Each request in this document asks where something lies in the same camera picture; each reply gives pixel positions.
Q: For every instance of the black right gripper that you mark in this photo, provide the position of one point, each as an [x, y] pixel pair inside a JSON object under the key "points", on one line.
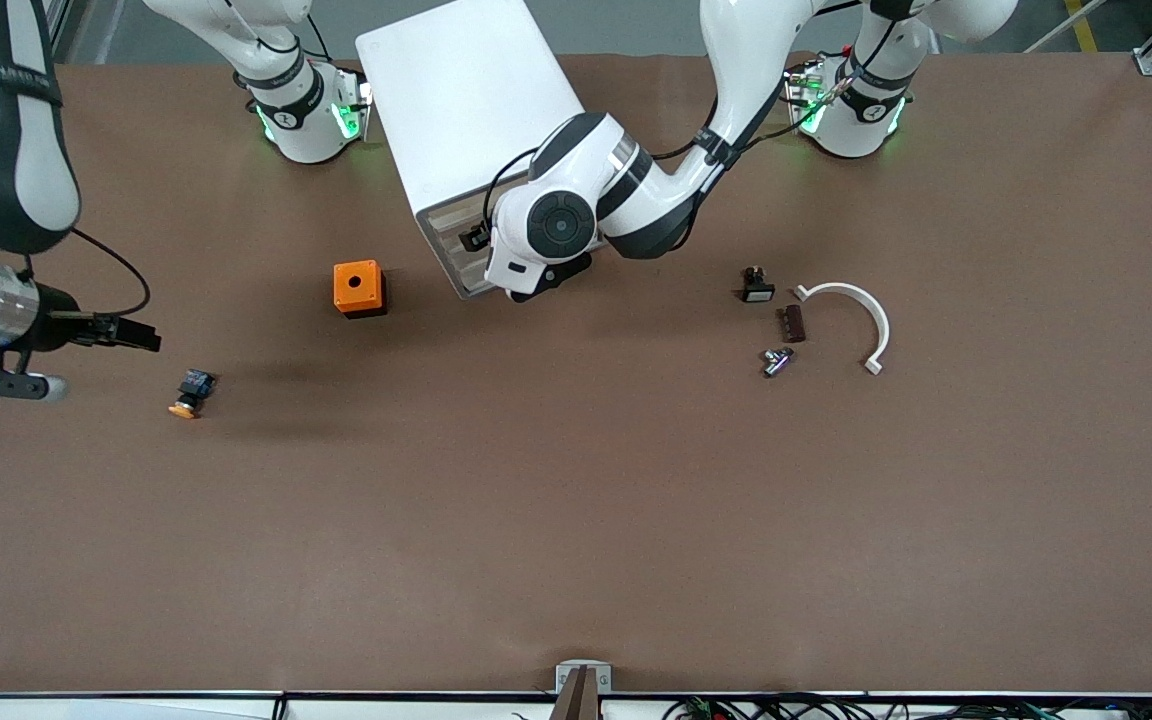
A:
{"points": [[58, 327]]}

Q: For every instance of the orange push button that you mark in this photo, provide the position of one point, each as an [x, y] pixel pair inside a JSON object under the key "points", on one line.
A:
{"points": [[194, 385]]}

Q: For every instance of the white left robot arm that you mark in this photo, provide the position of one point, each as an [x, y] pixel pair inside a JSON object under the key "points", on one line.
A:
{"points": [[736, 60]]}

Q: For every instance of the black white-faced push button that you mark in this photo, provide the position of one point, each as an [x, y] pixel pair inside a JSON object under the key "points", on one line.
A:
{"points": [[758, 290]]}

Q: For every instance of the base connector box green light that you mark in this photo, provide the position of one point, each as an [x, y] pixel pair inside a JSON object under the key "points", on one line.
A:
{"points": [[351, 110], [808, 105]]}

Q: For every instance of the brown terminal block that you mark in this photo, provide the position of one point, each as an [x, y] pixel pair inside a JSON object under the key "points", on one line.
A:
{"points": [[793, 325]]}

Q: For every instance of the white curved plastic piece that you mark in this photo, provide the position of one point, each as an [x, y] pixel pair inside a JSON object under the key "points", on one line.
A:
{"points": [[876, 320]]}

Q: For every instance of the orange button enclosure box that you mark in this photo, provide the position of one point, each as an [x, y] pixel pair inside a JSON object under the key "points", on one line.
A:
{"points": [[356, 285]]}

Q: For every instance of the silver key switch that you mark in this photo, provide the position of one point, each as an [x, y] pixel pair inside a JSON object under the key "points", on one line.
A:
{"points": [[776, 363]]}

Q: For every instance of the white table edge rail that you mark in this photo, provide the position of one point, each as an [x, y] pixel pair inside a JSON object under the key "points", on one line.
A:
{"points": [[136, 708]]}

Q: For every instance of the grey table edge bracket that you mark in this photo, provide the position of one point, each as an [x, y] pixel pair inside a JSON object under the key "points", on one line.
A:
{"points": [[601, 680]]}

